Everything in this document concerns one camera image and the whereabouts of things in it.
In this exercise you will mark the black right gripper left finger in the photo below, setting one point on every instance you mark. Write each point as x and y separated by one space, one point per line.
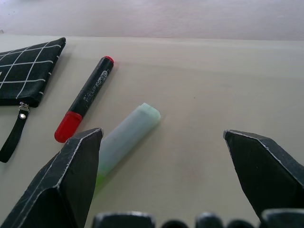
64 180

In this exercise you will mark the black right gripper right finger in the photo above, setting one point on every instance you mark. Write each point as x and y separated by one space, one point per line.
263 171

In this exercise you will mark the black grid pencil pouch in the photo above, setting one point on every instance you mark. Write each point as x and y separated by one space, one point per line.
23 71

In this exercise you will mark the pale green highlighter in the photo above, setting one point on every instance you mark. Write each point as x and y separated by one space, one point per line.
128 135

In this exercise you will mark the black marker with red cap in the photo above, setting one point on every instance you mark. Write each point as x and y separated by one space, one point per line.
89 92

